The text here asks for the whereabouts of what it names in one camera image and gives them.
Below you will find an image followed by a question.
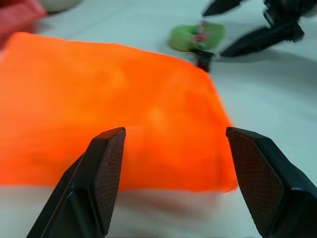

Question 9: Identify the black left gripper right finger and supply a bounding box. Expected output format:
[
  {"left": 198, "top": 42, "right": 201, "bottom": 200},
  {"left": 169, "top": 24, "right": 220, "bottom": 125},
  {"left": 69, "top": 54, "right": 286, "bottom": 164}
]
[{"left": 225, "top": 126, "right": 317, "bottom": 238}]

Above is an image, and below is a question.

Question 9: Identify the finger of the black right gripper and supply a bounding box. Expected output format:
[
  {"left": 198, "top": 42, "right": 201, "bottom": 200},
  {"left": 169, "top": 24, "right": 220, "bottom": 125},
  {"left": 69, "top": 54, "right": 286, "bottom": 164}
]
[
  {"left": 202, "top": 0, "right": 249, "bottom": 17},
  {"left": 219, "top": 20, "right": 305, "bottom": 58}
]

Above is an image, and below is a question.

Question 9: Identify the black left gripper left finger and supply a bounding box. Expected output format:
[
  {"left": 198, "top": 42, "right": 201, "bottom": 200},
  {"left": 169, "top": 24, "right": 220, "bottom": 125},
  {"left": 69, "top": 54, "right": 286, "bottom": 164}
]
[{"left": 26, "top": 127, "right": 126, "bottom": 238}]

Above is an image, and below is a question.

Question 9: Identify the green fluffy pouch pink print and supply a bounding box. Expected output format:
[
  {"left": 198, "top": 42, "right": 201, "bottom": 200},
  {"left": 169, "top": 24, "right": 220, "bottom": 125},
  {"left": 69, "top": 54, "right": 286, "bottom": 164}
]
[{"left": 169, "top": 21, "right": 226, "bottom": 52}]

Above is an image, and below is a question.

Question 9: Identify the orange fabric pouch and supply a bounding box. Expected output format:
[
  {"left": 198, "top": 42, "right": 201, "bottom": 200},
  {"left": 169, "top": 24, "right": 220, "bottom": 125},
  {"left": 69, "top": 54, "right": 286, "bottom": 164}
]
[{"left": 0, "top": 31, "right": 239, "bottom": 193}]

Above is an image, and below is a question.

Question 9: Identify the red fabric pouch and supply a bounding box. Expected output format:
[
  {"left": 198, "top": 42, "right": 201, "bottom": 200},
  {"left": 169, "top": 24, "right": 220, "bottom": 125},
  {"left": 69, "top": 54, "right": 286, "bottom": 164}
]
[{"left": 0, "top": 0, "right": 48, "bottom": 48}]

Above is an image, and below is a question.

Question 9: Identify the black zipper pull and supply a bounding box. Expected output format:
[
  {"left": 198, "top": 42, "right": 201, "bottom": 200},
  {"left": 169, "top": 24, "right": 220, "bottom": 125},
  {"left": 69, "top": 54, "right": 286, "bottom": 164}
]
[{"left": 192, "top": 48, "right": 215, "bottom": 73}]

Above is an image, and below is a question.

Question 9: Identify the white rounded object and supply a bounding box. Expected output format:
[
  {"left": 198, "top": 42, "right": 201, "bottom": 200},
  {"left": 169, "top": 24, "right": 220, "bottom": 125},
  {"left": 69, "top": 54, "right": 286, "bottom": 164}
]
[{"left": 40, "top": 0, "right": 83, "bottom": 12}]

